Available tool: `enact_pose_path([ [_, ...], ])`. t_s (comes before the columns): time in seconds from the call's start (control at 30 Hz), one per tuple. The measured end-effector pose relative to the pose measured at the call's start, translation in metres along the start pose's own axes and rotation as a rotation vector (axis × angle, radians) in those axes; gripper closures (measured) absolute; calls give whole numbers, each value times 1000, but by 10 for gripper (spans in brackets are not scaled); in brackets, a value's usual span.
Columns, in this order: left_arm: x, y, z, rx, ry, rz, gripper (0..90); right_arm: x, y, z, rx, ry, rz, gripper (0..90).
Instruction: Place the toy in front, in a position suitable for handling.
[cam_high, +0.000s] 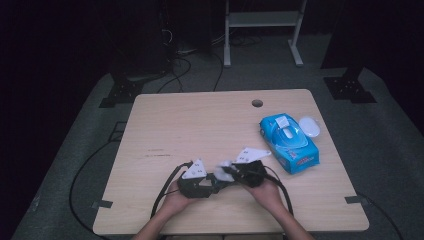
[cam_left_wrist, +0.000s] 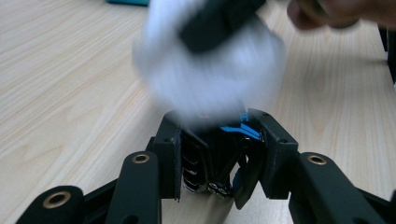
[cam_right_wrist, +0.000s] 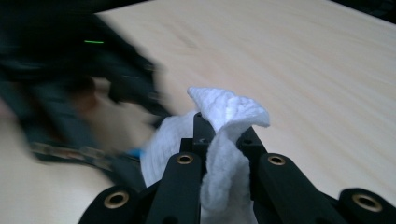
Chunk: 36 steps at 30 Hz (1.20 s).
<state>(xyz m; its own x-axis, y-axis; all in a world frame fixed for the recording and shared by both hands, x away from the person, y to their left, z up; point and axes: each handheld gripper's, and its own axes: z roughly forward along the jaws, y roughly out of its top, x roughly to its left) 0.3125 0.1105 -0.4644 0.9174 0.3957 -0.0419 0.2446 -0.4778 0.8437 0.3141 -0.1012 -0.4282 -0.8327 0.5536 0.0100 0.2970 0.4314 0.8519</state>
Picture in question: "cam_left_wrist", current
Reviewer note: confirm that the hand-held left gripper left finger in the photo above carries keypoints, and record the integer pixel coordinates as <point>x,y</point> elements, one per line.
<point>168,161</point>

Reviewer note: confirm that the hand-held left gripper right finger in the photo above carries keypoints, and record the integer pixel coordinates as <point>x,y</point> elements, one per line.
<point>278,161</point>

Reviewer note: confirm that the white wet wipe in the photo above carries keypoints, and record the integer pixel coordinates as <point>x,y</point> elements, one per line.
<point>211,81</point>

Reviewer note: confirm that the blue wet wipes pack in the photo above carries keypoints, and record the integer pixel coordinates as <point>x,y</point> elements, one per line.
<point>127,2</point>

